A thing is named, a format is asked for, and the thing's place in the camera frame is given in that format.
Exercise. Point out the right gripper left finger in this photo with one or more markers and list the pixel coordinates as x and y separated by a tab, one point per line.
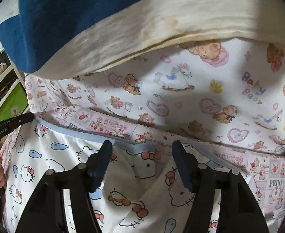
45	209

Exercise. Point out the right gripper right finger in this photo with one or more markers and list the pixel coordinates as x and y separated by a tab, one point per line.
223	198

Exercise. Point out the white cartoon cat pants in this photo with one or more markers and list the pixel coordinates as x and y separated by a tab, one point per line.
141	191

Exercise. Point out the green storage box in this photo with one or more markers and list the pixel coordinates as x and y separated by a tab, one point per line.
14	102

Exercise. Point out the white shelving unit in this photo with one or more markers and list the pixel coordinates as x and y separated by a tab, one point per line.
1	77

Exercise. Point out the pink strawberry print sheet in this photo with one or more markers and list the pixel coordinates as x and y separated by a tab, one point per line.
264	173

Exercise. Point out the striped hanging curtain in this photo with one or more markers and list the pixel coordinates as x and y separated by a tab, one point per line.
60	39

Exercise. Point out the bear print white sheet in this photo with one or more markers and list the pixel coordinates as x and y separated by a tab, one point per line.
230	92

